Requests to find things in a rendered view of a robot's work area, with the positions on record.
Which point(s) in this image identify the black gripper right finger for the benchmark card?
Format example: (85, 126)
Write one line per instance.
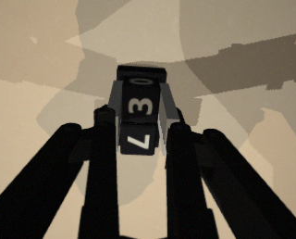
(250, 207)

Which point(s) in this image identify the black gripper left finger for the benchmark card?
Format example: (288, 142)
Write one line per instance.
(30, 202)

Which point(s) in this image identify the black cube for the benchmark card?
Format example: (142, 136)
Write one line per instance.
(140, 99)
(138, 138)

